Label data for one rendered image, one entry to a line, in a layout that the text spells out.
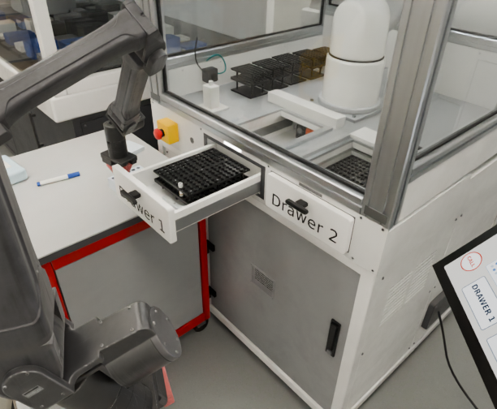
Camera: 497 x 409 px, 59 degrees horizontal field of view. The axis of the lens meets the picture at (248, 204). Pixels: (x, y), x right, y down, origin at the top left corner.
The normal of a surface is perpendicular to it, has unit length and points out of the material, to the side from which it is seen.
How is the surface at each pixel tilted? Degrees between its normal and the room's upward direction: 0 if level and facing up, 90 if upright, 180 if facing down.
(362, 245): 90
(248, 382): 0
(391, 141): 90
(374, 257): 90
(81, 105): 90
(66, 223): 0
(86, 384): 73
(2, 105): 46
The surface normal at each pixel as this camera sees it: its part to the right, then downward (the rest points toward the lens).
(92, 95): 0.66, 0.44
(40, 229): 0.02, -0.82
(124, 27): 0.31, -0.18
